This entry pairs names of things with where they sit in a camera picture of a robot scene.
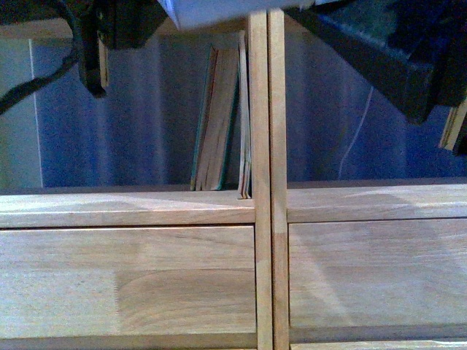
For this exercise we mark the light wooden bookshelf unit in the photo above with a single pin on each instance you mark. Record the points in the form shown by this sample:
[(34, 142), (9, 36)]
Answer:
[(269, 212)]

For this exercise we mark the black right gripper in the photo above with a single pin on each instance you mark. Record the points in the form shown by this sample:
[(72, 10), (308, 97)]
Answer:
[(412, 52)]

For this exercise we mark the upper wooden drawer left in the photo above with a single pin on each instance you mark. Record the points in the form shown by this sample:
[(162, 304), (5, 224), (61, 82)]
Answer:
[(127, 281)]

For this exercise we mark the wooden drawer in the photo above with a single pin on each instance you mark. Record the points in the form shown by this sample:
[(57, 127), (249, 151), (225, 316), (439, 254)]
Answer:
[(378, 273), (127, 281)]

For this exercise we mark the upper wooden drawer right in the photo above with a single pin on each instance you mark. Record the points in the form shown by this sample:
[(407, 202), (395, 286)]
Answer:
[(378, 273)]

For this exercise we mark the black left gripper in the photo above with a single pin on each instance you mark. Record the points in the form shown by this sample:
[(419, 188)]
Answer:
[(118, 25)]

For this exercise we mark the paperback book fanned pages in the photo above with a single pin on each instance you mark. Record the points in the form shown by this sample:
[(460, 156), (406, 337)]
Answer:
[(190, 14)]

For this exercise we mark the tan book at right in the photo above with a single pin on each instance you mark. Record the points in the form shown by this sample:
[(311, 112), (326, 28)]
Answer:
[(452, 127)]

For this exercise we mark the green cover standing book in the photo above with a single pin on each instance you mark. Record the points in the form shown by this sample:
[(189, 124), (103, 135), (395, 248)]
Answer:
[(216, 119)]

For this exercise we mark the thin tan standing book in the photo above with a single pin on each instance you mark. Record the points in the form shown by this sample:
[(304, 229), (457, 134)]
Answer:
[(244, 108)]

